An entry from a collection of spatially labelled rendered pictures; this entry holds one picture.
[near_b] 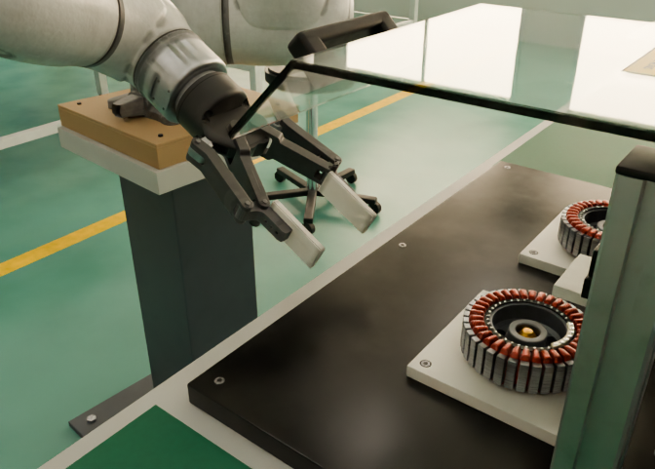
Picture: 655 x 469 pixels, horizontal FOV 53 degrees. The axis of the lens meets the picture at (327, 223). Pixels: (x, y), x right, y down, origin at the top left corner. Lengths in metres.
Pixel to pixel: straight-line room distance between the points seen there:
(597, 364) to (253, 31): 0.90
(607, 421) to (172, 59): 0.54
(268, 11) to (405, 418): 0.74
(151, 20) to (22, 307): 1.58
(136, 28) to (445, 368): 0.46
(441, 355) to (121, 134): 0.72
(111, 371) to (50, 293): 0.48
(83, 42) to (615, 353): 0.54
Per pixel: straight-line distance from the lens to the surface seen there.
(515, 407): 0.56
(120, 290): 2.19
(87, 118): 1.23
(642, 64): 0.41
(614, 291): 0.31
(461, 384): 0.57
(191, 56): 0.72
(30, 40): 0.65
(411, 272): 0.73
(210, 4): 1.14
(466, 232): 0.82
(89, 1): 0.68
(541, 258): 0.76
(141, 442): 0.58
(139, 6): 0.74
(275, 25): 1.12
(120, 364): 1.88
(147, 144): 1.08
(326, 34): 0.47
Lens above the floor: 1.15
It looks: 28 degrees down
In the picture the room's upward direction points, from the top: straight up
